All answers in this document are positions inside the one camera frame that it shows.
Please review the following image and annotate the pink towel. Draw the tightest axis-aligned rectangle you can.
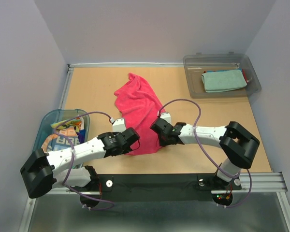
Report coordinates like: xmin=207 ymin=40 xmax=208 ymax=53
xmin=114 ymin=73 xmax=162 ymax=156

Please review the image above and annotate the mint green towel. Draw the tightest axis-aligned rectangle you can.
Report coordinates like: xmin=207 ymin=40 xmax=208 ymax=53
xmin=201 ymin=69 xmax=247 ymax=93

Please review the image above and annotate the red blue cat towel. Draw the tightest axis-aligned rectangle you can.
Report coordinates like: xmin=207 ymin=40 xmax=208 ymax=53
xmin=203 ymin=68 xmax=251 ymax=84

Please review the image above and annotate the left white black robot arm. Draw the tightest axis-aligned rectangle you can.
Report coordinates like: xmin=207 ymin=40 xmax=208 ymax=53
xmin=20 ymin=128 xmax=140 ymax=199

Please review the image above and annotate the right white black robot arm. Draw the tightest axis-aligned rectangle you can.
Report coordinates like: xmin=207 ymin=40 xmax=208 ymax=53
xmin=150 ymin=117 xmax=260 ymax=190

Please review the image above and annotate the yellow patterned towel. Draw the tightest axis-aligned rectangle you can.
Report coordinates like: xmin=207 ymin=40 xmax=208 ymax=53
xmin=51 ymin=117 xmax=84 ymax=132

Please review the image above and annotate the patterned light blue towel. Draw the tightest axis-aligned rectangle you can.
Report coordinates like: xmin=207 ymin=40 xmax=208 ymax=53
xmin=41 ymin=127 xmax=85 ymax=152

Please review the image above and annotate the teal plastic laundry bin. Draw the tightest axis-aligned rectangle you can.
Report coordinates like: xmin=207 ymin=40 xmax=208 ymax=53
xmin=29 ymin=109 xmax=90 ymax=181

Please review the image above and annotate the clear grey plastic bin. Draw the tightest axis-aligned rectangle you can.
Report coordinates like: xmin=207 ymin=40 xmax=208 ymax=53
xmin=183 ymin=53 xmax=261 ymax=99

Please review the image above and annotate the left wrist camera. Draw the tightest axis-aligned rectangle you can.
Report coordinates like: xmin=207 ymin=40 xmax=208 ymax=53
xmin=111 ymin=118 xmax=126 ymax=132

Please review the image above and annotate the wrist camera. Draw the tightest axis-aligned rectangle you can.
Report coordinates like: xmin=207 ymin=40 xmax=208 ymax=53
xmin=157 ymin=111 xmax=172 ymax=124
xmin=111 ymin=118 xmax=126 ymax=132

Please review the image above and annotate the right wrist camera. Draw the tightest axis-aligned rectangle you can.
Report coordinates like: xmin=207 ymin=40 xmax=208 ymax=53
xmin=157 ymin=111 xmax=172 ymax=124

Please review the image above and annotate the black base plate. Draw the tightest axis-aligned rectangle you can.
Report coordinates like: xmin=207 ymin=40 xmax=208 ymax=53
xmin=72 ymin=166 xmax=242 ymax=210

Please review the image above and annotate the aluminium front rail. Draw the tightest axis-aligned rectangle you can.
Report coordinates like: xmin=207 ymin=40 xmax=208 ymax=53
xmin=52 ymin=169 xmax=287 ymax=192

